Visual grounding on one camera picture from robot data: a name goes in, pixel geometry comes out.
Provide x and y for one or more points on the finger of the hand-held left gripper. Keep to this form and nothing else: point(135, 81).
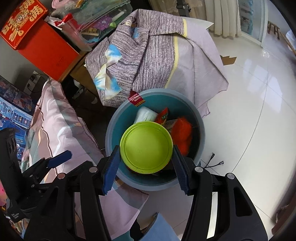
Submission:
point(59, 159)

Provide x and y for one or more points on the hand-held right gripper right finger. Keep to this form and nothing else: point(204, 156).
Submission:
point(181, 169)

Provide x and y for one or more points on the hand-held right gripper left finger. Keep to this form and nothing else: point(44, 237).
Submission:
point(111, 169)

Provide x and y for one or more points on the orange snack packet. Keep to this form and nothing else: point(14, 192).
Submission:
point(183, 134)

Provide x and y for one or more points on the teal plastic bucket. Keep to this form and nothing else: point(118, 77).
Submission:
point(115, 129)

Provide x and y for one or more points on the green plastic lid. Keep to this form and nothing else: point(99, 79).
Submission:
point(146, 148)

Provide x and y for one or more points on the red candy wrapper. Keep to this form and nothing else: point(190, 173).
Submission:
point(163, 114)

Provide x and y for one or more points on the white paper towel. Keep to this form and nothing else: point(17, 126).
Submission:
point(144, 114)

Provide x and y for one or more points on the pink plaid quilt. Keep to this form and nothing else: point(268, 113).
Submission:
point(57, 129)

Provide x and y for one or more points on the blue toy box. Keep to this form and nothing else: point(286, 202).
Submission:
point(13, 104)

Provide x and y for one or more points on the red bucket label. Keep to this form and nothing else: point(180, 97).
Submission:
point(136, 99)

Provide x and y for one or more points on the dark wooden cabinet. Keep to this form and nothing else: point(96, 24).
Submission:
point(81, 71)

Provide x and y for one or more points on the orange box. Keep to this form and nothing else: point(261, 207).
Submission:
point(50, 53)

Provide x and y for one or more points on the grey patterned cloth bundle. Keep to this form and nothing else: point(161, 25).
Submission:
point(138, 62)

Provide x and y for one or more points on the cardboard scrap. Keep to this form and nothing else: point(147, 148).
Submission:
point(229, 59)

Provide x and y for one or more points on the red gift box gold print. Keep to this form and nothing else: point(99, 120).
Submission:
point(22, 23)

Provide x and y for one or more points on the clear plastic storage box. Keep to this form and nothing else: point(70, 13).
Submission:
point(97, 20)

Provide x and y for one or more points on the black tripod stand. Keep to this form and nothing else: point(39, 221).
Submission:
point(183, 8)

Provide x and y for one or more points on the beige curtain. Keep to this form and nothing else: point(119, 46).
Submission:
point(224, 14)

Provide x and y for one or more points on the wooden stool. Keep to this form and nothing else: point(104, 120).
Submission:
point(274, 29)

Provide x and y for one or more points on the white wall socket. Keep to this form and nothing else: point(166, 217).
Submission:
point(34, 81)

